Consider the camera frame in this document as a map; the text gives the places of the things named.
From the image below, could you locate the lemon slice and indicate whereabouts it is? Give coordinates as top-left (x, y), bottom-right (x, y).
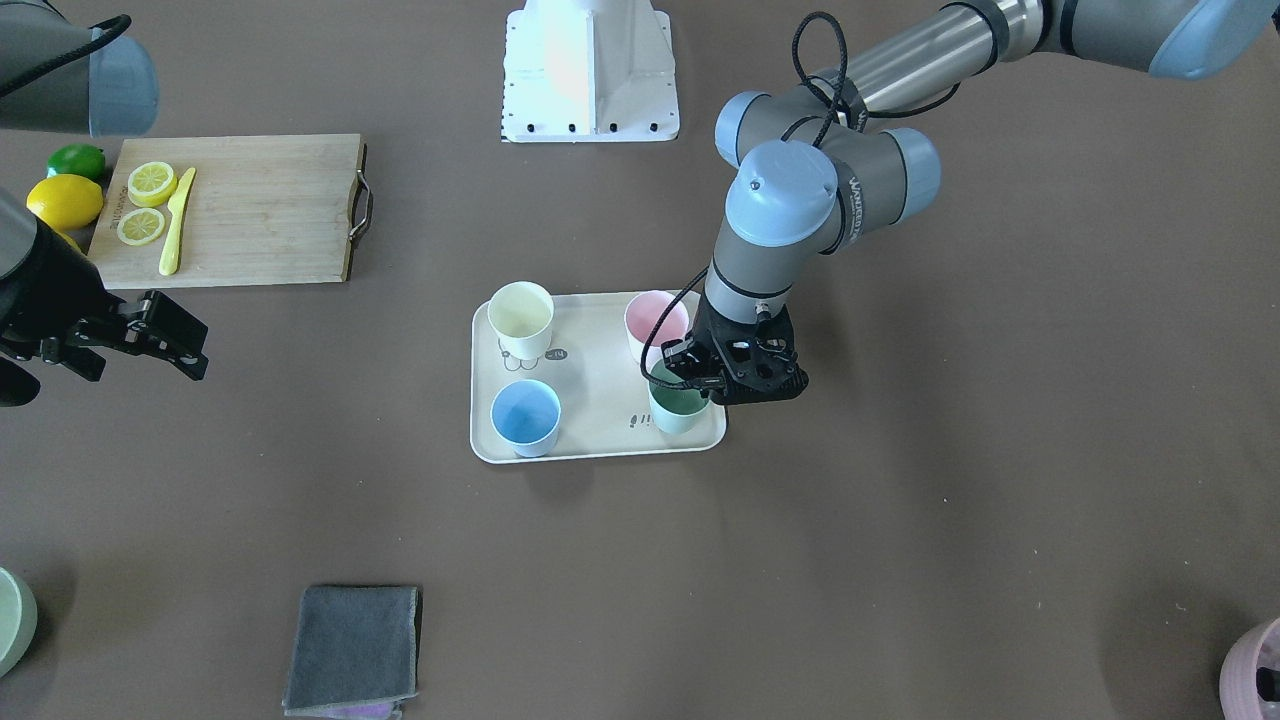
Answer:
top-left (125, 161), bottom-right (179, 208)
top-left (115, 208), bottom-right (166, 247)

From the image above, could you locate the folded grey cloth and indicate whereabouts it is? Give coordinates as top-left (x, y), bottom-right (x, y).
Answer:
top-left (282, 584), bottom-right (420, 711)

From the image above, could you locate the green cup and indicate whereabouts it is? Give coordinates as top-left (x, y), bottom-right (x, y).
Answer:
top-left (648, 363), bottom-right (710, 436)

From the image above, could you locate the pink bowl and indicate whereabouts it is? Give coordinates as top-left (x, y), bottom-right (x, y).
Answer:
top-left (1219, 619), bottom-right (1279, 719)

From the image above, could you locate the green bowl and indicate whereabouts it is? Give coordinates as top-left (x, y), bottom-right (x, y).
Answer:
top-left (1, 568), bottom-right (38, 676)

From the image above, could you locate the cream rectangular rabbit tray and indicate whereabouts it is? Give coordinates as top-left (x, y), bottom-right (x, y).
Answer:
top-left (468, 292), bottom-right (728, 464)

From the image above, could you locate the upper whole lemon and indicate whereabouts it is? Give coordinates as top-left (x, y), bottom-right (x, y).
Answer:
top-left (26, 174), bottom-right (104, 232)

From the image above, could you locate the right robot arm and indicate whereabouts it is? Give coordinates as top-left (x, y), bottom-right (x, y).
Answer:
top-left (1, 1), bottom-right (209, 407)

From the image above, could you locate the blue cup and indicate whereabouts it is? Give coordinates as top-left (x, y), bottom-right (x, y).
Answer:
top-left (490, 379), bottom-right (562, 457)

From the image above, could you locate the lower lemon slice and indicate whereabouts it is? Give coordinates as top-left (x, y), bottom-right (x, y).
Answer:
top-left (115, 208), bottom-right (166, 247)

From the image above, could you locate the upper lemon slice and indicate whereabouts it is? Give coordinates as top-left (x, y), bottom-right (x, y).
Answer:
top-left (125, 161), bottom-right (179, 208)

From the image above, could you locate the pink cup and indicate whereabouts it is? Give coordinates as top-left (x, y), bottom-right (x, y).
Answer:
top-left (623, 290), bottom-right (690, 369)

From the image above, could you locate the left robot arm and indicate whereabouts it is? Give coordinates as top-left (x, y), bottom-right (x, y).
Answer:
top-left (640, 1), bottom-right (1277, 406)

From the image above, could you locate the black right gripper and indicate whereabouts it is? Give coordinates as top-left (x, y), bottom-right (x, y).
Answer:
top-left (3, 225), bottom-right (209, 383)

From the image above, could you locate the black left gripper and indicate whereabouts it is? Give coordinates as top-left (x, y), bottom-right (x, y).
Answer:
top-left (660, 300), bottom-right (809, 406)

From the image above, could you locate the wooden cutting board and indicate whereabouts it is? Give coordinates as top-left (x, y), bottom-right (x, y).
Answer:
top-left (87, 135), bottom-right (372, 290)

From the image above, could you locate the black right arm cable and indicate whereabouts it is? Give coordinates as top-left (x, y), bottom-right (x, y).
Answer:
top-left (0, 13), bottom-right (134, 101)

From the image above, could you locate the purple cloth under grey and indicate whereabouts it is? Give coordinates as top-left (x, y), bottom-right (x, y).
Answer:
top-left (283, 700), bottom-right (403, 719)

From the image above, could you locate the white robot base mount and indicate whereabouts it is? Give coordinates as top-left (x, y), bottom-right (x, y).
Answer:
top-left (500, 1), bottom-right (681, 143)

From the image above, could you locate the yellow plastic knife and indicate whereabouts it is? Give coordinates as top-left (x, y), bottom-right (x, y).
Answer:
top-left (157, 167), bottom-right (197, 277)

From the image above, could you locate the pale yellow cup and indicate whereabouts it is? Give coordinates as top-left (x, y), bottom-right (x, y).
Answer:
top-left (486, 281), bottom-right (556, 361)

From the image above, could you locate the green lime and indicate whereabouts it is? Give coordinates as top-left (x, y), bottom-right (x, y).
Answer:
top-left (46, 143), bottom-right (108, 182)

